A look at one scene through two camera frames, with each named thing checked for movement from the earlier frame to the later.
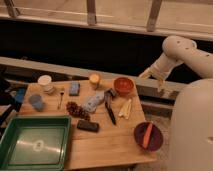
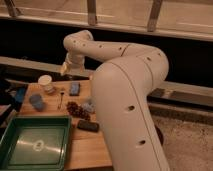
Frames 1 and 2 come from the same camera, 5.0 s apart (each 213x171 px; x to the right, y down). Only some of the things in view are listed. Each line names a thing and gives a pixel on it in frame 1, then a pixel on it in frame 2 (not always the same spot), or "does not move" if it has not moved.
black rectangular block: x=88 y=126 does not move
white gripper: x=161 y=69 to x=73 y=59
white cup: x=45 y=83 does not move
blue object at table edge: x=20 y=93 does not move
